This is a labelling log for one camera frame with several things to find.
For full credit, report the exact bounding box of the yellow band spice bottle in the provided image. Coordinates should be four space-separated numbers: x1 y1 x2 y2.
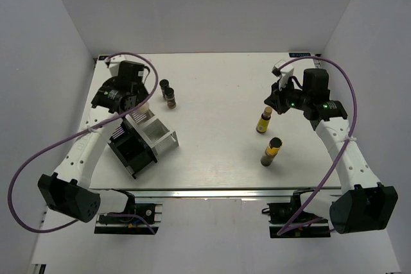
260 137 283 167

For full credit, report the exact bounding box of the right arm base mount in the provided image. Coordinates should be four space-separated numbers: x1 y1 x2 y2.
261 189 331 239

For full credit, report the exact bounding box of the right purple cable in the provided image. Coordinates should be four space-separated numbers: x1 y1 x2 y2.
276 56 358 236

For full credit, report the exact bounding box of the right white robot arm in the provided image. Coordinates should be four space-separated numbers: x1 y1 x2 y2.
265 69 398 234

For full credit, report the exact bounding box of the yellow label brown bottle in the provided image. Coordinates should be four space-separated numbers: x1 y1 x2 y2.
256 107 272 133

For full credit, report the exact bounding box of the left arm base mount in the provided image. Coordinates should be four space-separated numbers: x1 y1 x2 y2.
94 192 163 235

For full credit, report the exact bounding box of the black cap spice jar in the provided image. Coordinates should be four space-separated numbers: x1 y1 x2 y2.
159 79 170 100
164 87 177 109

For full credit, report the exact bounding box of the white bottle yellow lid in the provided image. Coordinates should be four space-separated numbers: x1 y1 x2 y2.
137 103 150 114

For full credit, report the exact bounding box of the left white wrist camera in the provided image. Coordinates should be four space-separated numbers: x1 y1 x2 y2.
103 55 127 77

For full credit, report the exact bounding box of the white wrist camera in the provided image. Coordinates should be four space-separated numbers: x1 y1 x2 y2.
272 59 294 91
103 55 127 77

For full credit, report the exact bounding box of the black cap spice jar rear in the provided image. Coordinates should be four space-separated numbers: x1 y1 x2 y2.
159 79 170 100

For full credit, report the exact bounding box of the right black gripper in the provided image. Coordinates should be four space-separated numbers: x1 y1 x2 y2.
265 77 310 115

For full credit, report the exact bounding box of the black organizer box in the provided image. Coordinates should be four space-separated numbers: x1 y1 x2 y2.
109 121 158 179

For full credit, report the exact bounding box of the black cap spice jar front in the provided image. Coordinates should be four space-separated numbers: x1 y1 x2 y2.
164 87 177 109

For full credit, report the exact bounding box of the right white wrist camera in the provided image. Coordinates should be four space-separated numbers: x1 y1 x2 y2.
272 59 294 91

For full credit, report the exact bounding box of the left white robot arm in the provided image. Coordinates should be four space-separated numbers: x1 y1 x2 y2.
38 60 148 223

